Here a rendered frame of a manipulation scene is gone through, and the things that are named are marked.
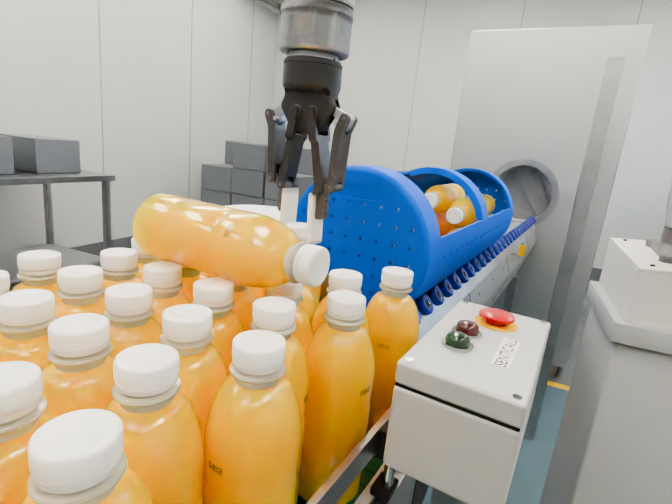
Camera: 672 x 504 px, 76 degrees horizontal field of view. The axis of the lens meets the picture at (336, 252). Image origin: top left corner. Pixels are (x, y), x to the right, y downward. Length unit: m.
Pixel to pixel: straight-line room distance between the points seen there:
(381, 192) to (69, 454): 0.61
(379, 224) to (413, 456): 0.45
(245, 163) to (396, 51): 2.68
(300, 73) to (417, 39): 5.63
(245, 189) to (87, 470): 4.40
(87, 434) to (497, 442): 0.27
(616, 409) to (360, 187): 0.66
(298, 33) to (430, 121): 5.43
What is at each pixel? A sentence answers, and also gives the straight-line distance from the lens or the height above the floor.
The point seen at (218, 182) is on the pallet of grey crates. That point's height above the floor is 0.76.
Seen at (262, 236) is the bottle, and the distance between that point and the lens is 0.41.
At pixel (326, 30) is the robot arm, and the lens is 0.56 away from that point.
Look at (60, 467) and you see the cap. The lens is 0.24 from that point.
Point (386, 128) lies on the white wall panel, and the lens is 6.09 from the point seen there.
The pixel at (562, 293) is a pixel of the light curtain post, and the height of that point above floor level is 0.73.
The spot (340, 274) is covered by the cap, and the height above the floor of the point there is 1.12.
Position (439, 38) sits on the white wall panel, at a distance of 6.11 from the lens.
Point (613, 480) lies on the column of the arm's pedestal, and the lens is 1.12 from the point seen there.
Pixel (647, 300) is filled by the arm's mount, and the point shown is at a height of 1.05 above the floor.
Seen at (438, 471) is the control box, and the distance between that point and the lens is 0.40.
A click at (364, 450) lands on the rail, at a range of 0.47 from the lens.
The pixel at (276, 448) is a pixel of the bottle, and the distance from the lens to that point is 0.34.
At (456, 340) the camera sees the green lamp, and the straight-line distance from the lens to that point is 0.40.
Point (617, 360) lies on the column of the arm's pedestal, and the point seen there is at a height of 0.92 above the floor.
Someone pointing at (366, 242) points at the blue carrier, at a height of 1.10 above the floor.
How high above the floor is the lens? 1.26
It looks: 14 degrees down
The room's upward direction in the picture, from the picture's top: 6 degrees clockwise
